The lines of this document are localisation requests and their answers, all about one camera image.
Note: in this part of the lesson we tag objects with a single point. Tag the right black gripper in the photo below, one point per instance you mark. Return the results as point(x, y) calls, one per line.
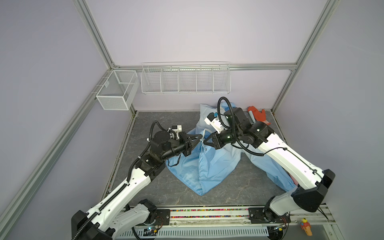
point(216, 142)

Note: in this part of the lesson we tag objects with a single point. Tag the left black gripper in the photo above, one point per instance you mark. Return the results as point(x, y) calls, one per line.
point(185, 138)

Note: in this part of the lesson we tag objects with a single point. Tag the light blue zip jacket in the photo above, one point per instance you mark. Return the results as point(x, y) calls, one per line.
point(206, 168)

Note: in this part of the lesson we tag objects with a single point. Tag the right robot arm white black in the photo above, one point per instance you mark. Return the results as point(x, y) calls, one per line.
point(259, 139)

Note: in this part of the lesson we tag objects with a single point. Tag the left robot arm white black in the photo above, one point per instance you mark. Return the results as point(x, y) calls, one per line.
point(106, 221)

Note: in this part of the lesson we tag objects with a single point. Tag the teal toy trowel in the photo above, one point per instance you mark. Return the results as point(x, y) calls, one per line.
point(252, 116)

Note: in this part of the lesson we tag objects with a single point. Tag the white mesh box basket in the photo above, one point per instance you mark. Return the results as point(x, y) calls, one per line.
point(118, 90)

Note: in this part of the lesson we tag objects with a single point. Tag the white ventilation grille strip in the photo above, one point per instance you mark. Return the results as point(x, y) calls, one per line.
point(205, 233)

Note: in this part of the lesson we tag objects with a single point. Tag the small toy figure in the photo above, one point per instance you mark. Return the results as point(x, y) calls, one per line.
point(306, 226)

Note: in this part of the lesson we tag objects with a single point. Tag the white wire wall shelf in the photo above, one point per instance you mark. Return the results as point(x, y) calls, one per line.
point(186, 78)

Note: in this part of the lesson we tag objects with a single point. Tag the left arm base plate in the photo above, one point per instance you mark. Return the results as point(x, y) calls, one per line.
point(159, 217)

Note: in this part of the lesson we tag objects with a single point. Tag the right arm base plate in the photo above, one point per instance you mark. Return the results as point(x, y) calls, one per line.
point(258, 215)

